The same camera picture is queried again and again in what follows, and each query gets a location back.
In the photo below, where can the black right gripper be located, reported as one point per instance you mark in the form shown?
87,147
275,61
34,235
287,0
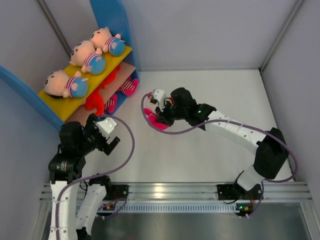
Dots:
162,116

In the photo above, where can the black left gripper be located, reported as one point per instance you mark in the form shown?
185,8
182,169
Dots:
91,126

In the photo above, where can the white panda doll yellow glasses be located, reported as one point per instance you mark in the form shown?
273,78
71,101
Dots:
129,87

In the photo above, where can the red plush monster white mouth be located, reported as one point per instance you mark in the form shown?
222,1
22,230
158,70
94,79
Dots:
95,101

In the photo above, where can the red plush monster toy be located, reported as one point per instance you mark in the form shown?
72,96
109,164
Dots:
110,78

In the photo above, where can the pig doll black hair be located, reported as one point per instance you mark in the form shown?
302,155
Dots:
60,85

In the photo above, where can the pig doll blue pants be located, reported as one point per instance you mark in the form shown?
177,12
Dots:
88,58

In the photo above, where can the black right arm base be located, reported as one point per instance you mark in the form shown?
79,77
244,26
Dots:
231,192

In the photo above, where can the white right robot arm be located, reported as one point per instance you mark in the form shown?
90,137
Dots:
266,146

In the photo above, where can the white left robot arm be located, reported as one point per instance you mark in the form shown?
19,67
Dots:
65,175

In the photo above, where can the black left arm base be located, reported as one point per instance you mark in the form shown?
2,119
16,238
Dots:
117,191

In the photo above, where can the blue wooden toy shelf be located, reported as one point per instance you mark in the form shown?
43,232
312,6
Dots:
100,75

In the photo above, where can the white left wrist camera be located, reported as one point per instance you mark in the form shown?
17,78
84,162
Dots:
106,126

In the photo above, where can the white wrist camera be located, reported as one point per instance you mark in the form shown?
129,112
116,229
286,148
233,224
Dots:
158,98
106,126

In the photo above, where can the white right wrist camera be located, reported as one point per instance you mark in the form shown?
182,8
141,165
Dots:
158,98

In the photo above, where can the slotted grey cable duct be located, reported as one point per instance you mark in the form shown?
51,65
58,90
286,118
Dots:
176,208

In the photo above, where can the aluminium mounting rail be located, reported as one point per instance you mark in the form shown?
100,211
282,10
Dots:
292,191

